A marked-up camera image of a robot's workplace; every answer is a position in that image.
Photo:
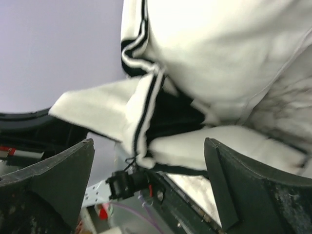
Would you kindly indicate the black and white checkered pillowcase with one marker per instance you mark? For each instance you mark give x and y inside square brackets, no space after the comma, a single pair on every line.
[145,106]

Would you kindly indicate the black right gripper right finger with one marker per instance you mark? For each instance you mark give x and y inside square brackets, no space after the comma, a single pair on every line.
[254,198]

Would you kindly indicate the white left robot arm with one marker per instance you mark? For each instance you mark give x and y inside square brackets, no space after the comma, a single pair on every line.
[27,138]

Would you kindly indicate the black front mounting rail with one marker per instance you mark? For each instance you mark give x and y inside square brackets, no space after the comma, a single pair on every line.
[179,212]

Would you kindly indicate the white pillow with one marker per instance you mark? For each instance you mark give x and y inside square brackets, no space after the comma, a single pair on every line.
[248,63]

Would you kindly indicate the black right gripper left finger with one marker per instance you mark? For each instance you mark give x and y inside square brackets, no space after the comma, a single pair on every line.
[46,197]

